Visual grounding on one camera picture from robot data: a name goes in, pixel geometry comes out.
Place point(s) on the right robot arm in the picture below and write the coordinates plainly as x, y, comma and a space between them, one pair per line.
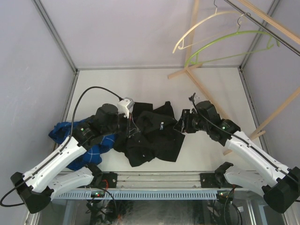
278, 184

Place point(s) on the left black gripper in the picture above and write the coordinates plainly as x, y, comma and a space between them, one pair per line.
131, 128

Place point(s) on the grey slotted cable duct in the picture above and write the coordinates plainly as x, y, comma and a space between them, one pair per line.
90, 194

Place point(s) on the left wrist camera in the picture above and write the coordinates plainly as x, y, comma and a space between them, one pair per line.
125, 107

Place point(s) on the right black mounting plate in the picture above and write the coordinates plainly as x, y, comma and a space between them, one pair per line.
208, 180

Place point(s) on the blue plaid shirt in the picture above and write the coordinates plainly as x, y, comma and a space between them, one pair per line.
91, 156

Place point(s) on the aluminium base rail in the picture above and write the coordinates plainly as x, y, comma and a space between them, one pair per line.
159, 180

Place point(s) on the black shirt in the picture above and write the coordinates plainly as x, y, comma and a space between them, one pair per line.
156, 138

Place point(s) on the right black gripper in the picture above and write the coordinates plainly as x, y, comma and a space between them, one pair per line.
183, 123

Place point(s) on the green hanger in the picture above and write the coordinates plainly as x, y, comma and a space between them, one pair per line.
229, 44

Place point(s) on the cream hanger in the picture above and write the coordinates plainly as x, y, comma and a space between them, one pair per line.
206, 24

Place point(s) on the black mounting plate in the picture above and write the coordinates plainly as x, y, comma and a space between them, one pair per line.
208, 180
104, 180

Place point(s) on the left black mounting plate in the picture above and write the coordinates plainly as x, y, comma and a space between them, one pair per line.
104, 180

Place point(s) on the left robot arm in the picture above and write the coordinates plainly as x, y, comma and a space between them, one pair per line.
40, 185

